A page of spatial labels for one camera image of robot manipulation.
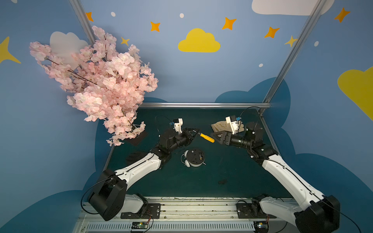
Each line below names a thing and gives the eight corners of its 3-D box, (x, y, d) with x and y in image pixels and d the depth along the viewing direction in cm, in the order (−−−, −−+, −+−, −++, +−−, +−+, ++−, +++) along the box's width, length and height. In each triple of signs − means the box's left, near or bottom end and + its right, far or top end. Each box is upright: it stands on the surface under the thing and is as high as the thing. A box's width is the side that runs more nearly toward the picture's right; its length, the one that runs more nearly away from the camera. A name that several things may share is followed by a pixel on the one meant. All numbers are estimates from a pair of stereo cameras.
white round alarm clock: (180, 167, 91) (180, 164, 88) (181, 152, 98) (181, 149, 95) (205, 167, 91) (205, 164, 88) (203, 152, 98) (204, 149, 95)
